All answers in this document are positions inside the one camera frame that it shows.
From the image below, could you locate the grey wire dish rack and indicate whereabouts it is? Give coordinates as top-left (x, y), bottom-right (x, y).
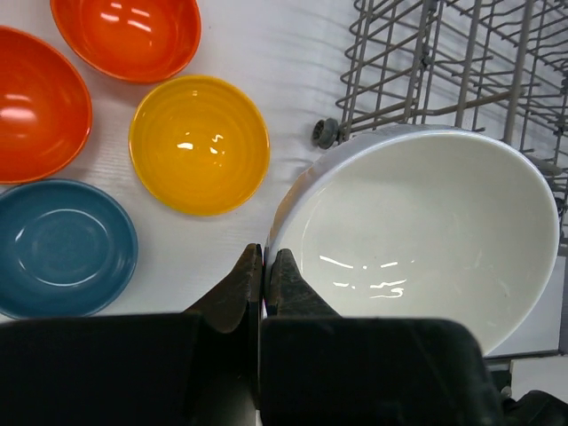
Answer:
top-left (311, 0), bottom-right (568, 258)

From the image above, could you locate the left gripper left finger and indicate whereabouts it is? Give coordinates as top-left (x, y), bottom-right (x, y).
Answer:
top-left (184, 243), bottom-right (263, 334)

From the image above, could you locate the blue bowl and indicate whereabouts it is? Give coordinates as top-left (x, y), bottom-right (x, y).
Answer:
top-left (1, 179), bottom-right (138, 320)

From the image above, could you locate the orange bowl near rack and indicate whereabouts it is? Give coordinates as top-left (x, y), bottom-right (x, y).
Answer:
top-left (50, 0), bottom-right (201, 83)

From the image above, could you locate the white round bowl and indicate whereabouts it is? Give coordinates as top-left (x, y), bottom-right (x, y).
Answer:
top-left (265, 124), bottom-right (560, 354)

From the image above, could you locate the large yellow bowl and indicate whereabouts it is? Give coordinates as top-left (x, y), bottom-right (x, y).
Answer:
top-left (128, 75), bottom-right (271, 217)

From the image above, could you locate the orange bowl left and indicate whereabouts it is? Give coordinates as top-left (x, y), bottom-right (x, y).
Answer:
top-left (1, 26), bottom-right (93, 185)

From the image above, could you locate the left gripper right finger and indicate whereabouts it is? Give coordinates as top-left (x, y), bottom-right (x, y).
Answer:
top-left (264, 248), bottom-right (339, 318)

